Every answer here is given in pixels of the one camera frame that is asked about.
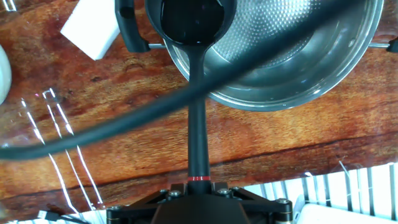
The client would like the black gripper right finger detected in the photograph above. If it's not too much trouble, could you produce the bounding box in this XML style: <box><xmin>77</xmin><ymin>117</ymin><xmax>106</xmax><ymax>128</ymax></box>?
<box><xmin>211</xmin><ymin>182</ymin><xmax>294</xmax><ymax>224</ymax></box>

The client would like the thin white string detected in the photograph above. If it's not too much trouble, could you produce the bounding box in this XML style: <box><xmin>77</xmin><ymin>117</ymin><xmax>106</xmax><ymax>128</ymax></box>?
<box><xmin>338</xmin><ymin>160</ymin><xmax>354</xmax><ymax>187</ymax></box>

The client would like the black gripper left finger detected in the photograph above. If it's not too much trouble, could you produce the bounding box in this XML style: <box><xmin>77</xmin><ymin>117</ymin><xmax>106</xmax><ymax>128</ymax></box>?
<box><xmin>106</xmin><ymin>183</ymin><xmax>187</xmax><ymax>224</ymax></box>

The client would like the white ceramic bowl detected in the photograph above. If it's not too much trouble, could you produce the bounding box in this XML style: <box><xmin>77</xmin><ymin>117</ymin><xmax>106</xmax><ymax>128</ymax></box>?
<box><xmin>0</xmin><ymin>45</ymin><xmax>12</xmax><ymax>105</ymax></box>

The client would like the wood pattern table mat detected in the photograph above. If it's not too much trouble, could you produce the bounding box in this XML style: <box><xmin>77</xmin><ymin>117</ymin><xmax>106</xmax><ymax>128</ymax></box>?
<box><xmin>0</xmin><ymin>0</ymin><xmax>398</xmax><ymax>223</ymax></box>

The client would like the black camera cable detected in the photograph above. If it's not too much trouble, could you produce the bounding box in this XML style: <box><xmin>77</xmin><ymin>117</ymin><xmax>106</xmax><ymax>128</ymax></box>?
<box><xmin>0</xmin><ymin>0</ymin><xmax>368</xmax><ymax>161</ymax></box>

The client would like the white sponge block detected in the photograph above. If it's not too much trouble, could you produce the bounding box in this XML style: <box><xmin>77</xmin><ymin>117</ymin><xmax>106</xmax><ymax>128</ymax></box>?
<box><xmin>60</xmin><ymin>0</ymin><xmax>121</xmax><ymax>61</ymax></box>

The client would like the steel pot with black handles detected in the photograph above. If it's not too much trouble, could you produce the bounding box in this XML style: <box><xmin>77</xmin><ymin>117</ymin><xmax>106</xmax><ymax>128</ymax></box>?
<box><xmin>114</xmin><ymin>0</ymin><xmax>398</xmax><ymax>113</ymax></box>

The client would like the black ladle with red ring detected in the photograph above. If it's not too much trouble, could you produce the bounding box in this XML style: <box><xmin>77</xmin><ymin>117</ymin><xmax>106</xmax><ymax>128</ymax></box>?
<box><xmin>144</xmin><ymin>0</ymin><xmax>239</xmax><ymax>195</ymax></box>

